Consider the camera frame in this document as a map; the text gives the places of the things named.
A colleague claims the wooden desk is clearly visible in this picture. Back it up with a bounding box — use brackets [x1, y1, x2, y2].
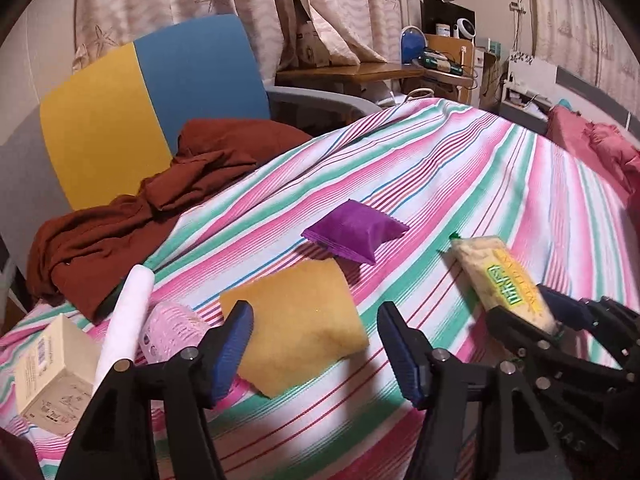
[275, 62, 426, 96]

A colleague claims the black monitor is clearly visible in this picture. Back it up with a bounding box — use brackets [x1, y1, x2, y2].
[421, 0, 476, 40]

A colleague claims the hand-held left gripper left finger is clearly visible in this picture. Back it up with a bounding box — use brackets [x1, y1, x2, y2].
[55, 300, 255, 480]

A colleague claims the blue round appliance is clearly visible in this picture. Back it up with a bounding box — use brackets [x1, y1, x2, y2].
[401, 25, 428, 65]

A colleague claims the white roll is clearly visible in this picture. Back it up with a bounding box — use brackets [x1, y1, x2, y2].
[94, 266, 156, 391]

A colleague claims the pink mesh packet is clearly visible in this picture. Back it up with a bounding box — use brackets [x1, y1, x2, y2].
[142, 301, 213, 366]

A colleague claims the purple packet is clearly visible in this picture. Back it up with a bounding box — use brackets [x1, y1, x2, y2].
[301, 199, 411, 265]

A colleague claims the green yellow snack packet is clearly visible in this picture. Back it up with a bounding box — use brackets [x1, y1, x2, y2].
[437, 232, 561, 336]

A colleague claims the brown paper bag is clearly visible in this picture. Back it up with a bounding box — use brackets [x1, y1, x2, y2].
[295, 10, 332, 68]

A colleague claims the grey yellow blue chair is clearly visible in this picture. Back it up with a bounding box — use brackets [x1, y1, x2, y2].
[0, 14, 386, 311]

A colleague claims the pink green striped cloth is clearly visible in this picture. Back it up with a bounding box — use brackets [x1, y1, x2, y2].
[0, 96, 640, 480]

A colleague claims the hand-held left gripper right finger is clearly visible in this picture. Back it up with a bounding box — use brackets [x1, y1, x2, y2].
[376, 301, 573, 480]

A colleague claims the yellow sponge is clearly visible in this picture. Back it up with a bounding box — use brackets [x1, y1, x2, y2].
[219, 259, 371, 398]

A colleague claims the pink quilt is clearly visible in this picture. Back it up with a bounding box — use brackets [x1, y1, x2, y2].
[546, 106, 640, 196]

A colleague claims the beige cardboard box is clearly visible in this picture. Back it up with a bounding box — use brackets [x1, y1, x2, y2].
[14, 312, 103, 436]

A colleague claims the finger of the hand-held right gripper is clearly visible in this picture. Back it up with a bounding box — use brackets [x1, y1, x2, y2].
[536, 284, 640, 346]
[484, 306, 568, 363]

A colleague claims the grey bed headboard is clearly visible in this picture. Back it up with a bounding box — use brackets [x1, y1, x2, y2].
[555, 65, 640, 131]

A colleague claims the dark red cloth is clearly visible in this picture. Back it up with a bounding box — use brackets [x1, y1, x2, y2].
[26, 119, 313, 323]

